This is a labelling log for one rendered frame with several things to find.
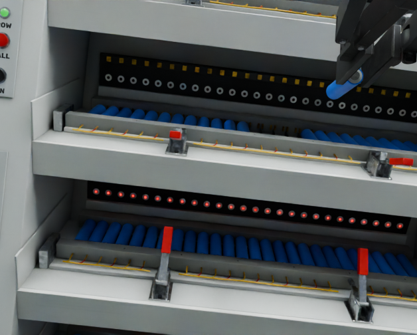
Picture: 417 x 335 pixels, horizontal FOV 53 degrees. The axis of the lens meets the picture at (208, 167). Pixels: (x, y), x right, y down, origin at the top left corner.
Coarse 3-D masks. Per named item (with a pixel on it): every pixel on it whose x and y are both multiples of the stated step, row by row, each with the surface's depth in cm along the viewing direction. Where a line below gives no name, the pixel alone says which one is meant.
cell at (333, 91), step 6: (360, 72) 41; (354, 78) 41; (360, 78) 41; (330, 84) 46; (336, 84) 44; (348, 84) 42; (354, 84) 41; (330, 90) 46; (336, 90) 45; (342, 90) 44; (348, 90) 44; (330, 96) 47; (336, 96) 46
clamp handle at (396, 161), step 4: (380, 152) 54; (380, 156) 54; (384, 156) 54; (380, 160) 53; (384, 160) 52; (388, 160) 51; (392, 160) 50; (396, 160) 49; (400, 160) 48; (404, 160) 47; (408, 160) 47; (412, 160) 47; (392, 164) 50; (396, 164) 49; (400, 164) 48; (404, 164) 47; (408, 164) 47; (412, 164) 47
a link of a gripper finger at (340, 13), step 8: (344, 0) 31; (352, 0) 28; (360, 0) 28; (344, 8) 30; (352, 8) 29; (360, 8) 29; (344, 16) 30; (352, 16) 30; (360, 16) 30; (344, 24) 31; (352, 24) 31; (344, 32) 32; (352, 32) 32; (336, 40) 34; (344, 40) 34
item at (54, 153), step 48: (48, 96) 55; (144, 96) 69; (192, 96) 69; (48, 144) 52; (96, 144) 53; (144, 144) 56; (240, 192) 54; (288, 192) 54; (336, 192) 54; (384, 192) 53
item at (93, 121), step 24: (72, 120) 57; (96, 120) 57; (120, 120) 56; (144, 120) 58; (240, 144) 57; (264, 144) 57; (288, 144) 57; (312, 144) 57; (336, 144) 58; (408, 168) 56
